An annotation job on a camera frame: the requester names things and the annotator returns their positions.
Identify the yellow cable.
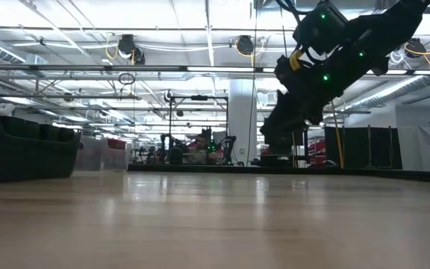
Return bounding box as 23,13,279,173
328,100,345,169

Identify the thin black hanging cable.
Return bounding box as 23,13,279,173
245,0,259,165

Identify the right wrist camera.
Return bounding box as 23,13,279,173
273,55,308,90

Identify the white partition panel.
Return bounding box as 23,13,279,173
396,124,430,172

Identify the long black cable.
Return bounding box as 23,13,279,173
278,20,287,57

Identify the white building column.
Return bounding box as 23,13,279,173
228,77,258,164

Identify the black partition panel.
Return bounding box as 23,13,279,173
323,125,403,170

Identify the black aluminium table frame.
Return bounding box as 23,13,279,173
127,162,430,184

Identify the dark grey plastic bin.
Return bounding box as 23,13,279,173
0,110,82,184

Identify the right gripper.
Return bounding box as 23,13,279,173
260,61,354,137

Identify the white rounded object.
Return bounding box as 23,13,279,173
0,102,16,117

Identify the clear plastic bin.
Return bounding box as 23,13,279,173
73,134,132,173

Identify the black gantry frame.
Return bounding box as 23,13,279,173
167,94,230,165

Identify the person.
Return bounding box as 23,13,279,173
187,133,219,165

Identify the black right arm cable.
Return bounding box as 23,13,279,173
274,0,302,25

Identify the black background screen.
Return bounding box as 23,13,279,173
263,129,305,156

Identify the yellow cable tag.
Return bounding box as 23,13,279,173
288,49,305,72

